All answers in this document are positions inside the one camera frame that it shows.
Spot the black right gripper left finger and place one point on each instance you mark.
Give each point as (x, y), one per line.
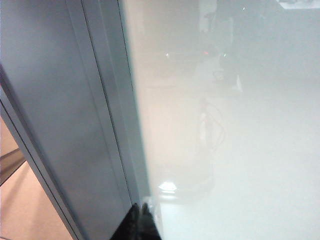
(130, 225)

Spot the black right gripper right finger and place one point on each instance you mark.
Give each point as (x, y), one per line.
(148, 227)

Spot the frosted glass partition panel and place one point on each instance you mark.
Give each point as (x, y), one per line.
(250, 150)

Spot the dark metal floor strip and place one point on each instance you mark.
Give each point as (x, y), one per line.
(10, 165)

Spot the grey metal glass frame mullion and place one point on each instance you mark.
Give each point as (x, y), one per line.
(117, 100)

